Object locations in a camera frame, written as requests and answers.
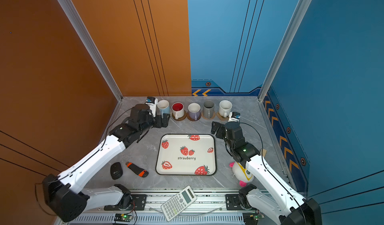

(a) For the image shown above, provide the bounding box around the white scientific calculator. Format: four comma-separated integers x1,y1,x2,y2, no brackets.
161,186,197,222

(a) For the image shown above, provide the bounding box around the right circuit board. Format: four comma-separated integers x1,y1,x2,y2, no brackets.
243,213,265,225

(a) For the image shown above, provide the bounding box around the white mug blue handle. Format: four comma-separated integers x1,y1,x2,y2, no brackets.
157,100,171,117

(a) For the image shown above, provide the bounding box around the plain brown wooden coaster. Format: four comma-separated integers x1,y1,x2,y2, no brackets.
171,111,187,121

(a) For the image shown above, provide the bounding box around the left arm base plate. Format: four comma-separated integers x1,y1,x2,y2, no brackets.
104,194,147,211

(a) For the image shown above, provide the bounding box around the white unicorn plush toy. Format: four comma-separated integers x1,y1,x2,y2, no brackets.
229,162,254,187

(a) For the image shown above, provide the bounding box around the white mug purple handle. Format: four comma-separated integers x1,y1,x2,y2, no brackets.
188,103,201,112

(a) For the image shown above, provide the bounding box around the aluminium front rail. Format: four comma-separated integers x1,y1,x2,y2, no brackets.
53,188,319,225

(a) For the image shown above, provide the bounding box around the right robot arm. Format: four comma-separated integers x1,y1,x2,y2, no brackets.
211,122,323,225

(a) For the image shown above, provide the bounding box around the white speckled mug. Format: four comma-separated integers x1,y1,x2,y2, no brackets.
219,100,233,118

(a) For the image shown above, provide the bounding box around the paw shaped wooden coaster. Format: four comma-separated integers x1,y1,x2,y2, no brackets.
216,112,229,121

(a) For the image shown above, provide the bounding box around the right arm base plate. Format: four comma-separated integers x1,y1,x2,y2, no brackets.
225,194,255,211

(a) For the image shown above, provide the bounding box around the black computer mouse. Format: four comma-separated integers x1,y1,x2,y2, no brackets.
110,162,123,180

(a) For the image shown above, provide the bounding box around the red interior mug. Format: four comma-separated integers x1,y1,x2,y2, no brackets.
172,102,184,118

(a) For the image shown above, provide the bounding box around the right aluminium corner post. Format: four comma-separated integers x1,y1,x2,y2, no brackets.
258,0,312,102

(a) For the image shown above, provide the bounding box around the left aluminium corner post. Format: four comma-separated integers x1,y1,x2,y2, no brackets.
57,0,123,102

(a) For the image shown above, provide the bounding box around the dark brown scratched coaster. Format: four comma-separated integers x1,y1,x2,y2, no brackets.
187,111,202,122

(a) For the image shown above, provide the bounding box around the aluminium corner post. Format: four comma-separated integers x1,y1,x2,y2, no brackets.
258,0,312,102
57,0,123,102

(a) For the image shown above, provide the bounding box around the woven rattan coaster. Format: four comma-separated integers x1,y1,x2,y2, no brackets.
202,109,216,120

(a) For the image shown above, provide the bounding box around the grey metal mug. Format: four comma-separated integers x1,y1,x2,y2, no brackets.
203,100,215,110

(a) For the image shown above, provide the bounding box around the strawberry print serving tray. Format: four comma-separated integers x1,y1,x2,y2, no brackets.
156,134,217,176

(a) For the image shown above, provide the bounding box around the black orange tool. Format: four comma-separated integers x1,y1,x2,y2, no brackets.
126,162,149,178

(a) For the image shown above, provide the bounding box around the circuit board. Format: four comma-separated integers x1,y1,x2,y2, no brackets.
243,213,265,225
114,213,135,225

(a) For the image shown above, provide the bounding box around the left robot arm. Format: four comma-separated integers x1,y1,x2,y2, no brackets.
42,104,171,223

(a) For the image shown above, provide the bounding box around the left circuit board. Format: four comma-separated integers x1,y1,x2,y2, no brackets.
114,213,135,225

